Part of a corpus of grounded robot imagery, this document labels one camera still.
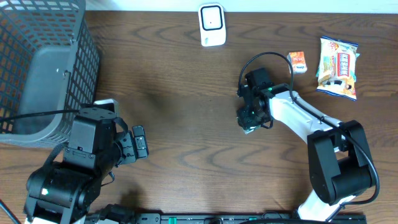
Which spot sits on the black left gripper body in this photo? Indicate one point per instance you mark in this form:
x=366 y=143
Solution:
x=138 y=142

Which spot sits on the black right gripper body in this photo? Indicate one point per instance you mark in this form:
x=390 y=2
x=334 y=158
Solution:
x=248 y=116

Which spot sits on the round sticker item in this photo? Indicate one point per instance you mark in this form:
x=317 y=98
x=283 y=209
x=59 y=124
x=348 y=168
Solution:
x=247 y=124

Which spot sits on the orange Kleenex tissue pack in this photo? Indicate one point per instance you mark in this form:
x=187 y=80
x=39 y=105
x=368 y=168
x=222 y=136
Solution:
x=297 y=59

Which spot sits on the wet wipes pack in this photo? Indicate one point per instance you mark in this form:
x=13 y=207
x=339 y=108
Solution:
x=336 y=70

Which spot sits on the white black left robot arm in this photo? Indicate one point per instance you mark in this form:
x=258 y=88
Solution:
x=71 y=178

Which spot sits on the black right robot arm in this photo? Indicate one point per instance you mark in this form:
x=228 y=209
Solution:
x=340 y=163

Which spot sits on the white barcode scanner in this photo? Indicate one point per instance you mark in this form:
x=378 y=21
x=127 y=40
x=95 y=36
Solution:
x=212 y=25

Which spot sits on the grey plastic mesh basket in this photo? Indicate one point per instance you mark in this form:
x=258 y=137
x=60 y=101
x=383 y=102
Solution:
x=49 y=69

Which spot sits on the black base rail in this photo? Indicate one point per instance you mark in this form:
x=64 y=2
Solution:
x=156 y=218

